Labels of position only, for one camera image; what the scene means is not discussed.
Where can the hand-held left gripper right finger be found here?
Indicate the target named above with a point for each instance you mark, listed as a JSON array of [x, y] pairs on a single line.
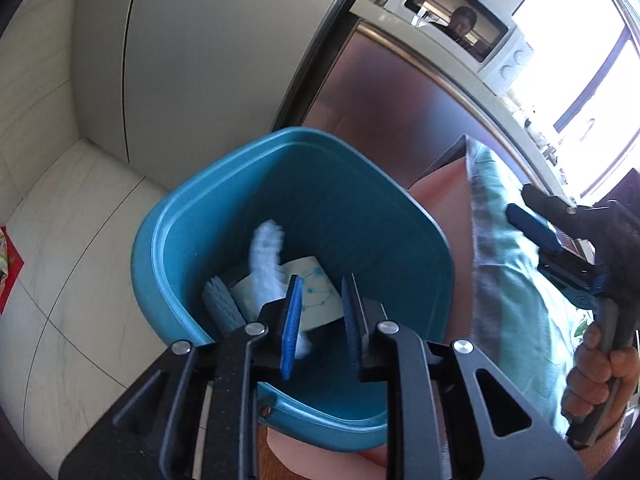
[[352, 330]]

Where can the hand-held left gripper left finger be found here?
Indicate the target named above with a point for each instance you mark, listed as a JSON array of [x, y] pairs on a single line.
[[292, 330]]

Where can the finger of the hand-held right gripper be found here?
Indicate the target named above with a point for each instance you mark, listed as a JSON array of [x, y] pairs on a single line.
[[532, 227], [547, 201]]

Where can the white tissue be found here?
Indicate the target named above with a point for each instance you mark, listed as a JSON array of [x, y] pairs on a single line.
[[267, 260]]

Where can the blue plastic bin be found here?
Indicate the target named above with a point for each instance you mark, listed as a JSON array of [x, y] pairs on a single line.
[[325, 200]]

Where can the person's right forearm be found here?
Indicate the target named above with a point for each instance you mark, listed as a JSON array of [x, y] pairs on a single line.
[[612, 455]]

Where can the person's right hand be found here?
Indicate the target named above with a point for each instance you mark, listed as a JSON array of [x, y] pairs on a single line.
[[595, 375]]

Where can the white paper with blue print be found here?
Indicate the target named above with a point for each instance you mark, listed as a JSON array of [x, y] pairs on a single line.
[[320, 285]]

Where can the teal and grey tablecloth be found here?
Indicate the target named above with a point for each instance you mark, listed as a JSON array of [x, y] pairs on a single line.
[[520, 300]]

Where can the light blue ribbed paper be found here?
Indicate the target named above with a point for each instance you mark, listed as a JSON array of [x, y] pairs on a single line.
[[220, 305]]

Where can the white microwave oven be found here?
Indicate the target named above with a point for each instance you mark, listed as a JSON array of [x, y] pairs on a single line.
[[510, 60]]

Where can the kitchen window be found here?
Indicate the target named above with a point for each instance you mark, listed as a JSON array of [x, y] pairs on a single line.
[[565, 50]]

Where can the brown kitchen cabinet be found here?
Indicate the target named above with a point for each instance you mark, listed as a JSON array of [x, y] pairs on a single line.
[[380, 100]]

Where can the silver refrigerator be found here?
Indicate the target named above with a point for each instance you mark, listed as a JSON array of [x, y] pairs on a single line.
[[200, 60]]

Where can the red printed bag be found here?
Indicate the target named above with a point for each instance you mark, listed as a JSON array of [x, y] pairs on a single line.
[[9, 270]]

